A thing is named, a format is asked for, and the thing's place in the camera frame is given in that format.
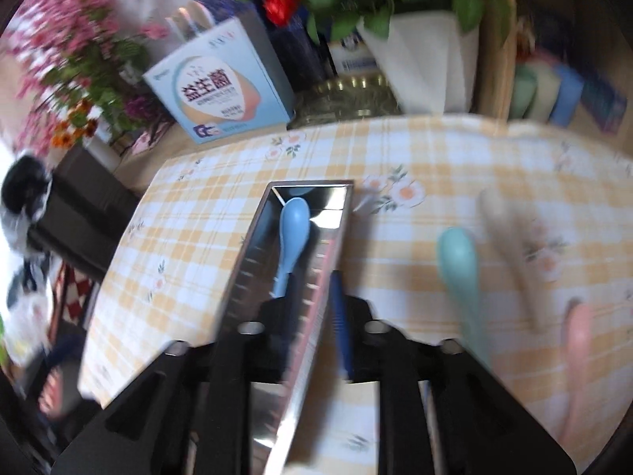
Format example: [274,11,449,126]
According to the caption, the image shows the dark blue white-label box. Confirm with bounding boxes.
[326,30,379,77]

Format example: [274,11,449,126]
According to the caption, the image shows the white faceted flower pot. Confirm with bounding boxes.
[356,12,480,114]

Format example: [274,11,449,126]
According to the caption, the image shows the blue cup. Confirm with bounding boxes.
[549,64,584,127]

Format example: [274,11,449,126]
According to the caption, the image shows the blue spoon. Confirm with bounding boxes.
[272,197,312,304]

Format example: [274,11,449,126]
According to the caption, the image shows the purple patterned box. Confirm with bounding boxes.
[267,12,331,92]

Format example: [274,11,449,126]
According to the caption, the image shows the dark cabinet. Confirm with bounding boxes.
[30,148,142,283]

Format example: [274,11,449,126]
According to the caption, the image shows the silver and blue box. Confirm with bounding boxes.
[165,0,258,45]

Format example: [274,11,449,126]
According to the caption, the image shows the green cup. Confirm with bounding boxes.
[509,64,540,120]

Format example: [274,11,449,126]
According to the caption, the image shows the beige spoon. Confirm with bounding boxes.
[479,185,552,334]

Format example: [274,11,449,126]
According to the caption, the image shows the yellow checked floral tablecloth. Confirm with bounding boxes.
[79,114,633,475]

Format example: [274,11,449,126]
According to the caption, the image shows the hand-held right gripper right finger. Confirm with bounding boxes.
[329,271,578,475]

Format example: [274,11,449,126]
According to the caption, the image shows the wooden shelf unit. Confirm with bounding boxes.
[475,0,633,159]

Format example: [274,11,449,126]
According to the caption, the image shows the light blue printed box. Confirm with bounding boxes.
[143,19,296,145]

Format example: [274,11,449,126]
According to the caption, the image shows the small purple-blue boxes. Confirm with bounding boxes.
[578,74,629,134]

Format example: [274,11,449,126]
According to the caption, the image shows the gold tin tray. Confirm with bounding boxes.
[289,75,401,129]

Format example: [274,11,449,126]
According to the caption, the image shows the pink spoon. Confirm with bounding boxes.
[559,299,597,446]

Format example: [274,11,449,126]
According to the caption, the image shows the teal spoon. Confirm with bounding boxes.
[438,228,493,369]

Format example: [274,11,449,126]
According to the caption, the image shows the pink flower plant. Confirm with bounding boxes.
[0,0,174,149]

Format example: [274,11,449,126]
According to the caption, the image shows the stainless steel utensil tray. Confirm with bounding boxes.
[218,179,356,475]

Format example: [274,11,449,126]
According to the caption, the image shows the beige cup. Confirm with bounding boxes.
[527,62,562,122]

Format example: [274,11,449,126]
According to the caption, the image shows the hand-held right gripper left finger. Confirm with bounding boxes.
[49,298,298,475]

